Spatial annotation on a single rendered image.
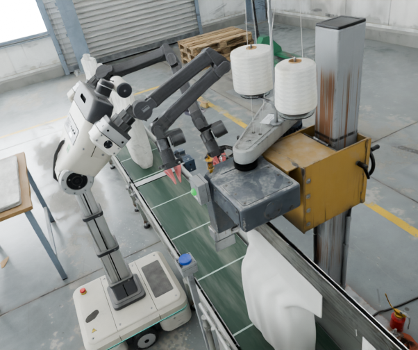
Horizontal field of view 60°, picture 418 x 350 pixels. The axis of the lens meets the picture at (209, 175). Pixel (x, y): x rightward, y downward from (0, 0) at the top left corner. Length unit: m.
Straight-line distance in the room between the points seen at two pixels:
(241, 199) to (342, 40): 0.61
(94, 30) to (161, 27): 1.53
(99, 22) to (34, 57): 1.54
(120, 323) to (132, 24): 7.39
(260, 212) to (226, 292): 1.03
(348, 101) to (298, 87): 0.28
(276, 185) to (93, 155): 0.84
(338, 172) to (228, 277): 1.05
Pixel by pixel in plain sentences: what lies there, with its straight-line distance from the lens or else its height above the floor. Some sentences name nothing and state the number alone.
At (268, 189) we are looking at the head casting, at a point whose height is 1.34.
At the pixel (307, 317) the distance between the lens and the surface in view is 1.60.
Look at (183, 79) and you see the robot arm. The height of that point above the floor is 1.59.
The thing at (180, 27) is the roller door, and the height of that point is 0.32.
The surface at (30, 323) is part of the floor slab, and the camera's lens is 3.03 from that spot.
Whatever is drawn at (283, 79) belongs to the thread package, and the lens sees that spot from 1.21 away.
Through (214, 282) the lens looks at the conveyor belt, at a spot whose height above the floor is 0.38.
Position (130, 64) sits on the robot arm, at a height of 1.57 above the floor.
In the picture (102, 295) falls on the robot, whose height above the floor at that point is 0.26.
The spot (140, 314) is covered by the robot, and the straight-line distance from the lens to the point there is 2.35.
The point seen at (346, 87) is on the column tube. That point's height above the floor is 1.55.
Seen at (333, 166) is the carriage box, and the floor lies 1.28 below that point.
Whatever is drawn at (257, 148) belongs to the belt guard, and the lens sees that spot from 1.32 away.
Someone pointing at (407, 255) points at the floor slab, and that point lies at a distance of 2.94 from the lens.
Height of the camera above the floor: 2.07
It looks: 33 degrees down
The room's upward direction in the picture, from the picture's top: 11 degrees counter-clockwise
